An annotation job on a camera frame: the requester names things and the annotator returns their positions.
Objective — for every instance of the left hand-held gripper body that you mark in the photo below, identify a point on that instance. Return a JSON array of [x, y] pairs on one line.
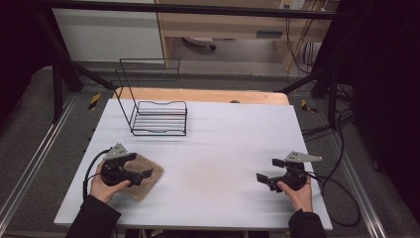
[[114, 172]]

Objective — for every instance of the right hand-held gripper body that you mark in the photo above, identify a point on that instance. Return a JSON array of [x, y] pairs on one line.
[[295, 177]]

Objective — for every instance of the brown cloth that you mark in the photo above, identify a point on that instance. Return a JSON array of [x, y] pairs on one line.
[[148, 185]]

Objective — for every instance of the person's right hand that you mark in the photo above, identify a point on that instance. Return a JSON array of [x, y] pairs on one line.
[[302, 198]]

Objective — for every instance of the person's left hand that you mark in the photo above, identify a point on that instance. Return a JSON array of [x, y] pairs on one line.
[[102, 191]]

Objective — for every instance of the yellow black tape strip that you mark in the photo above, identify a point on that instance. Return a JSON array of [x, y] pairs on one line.
[[308, 106], [94, 101]]

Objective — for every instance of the black metal stand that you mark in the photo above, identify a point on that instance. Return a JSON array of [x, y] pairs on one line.
[[59, 86], [332, 95]]

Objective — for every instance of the wooden table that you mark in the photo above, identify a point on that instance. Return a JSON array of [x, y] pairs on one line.
[[204, 95]]

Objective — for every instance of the black curtain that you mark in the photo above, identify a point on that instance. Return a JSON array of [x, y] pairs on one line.
[[386, 99], [20, 49]]

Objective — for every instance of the white cabinet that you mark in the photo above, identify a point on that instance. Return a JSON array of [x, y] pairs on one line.
[[105, 36]]

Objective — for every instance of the chair base with caster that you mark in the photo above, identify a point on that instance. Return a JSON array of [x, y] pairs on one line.
[[199, 41]]

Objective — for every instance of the aluminium rail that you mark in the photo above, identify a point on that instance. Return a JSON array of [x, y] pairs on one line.
[[360, 191], [36, 155]]

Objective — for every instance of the wall power outlet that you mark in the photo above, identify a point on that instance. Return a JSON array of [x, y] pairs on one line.
[[292, 4]]

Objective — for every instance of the black frame crossbar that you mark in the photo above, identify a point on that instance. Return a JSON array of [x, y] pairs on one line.
[[198, 8]]

